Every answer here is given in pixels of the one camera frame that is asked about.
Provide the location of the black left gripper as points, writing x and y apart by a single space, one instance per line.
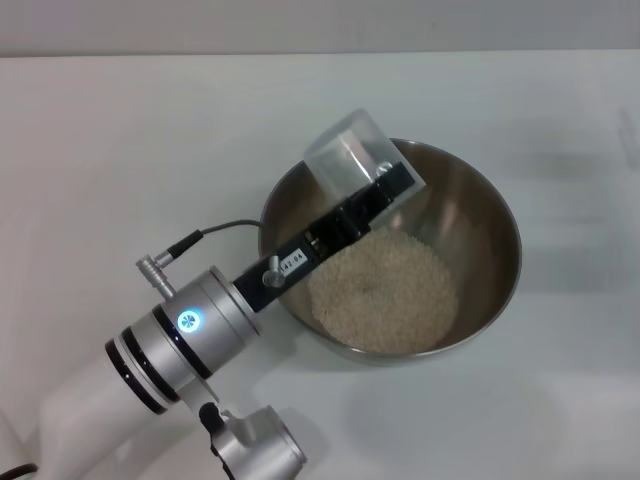
325 235

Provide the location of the clear plastic measuring cup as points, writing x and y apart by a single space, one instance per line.
345 145

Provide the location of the large stainless steel bowl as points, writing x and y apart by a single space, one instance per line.
480 225

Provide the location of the white rice grains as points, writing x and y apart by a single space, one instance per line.
385 295

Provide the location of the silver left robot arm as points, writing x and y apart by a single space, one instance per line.
165 345

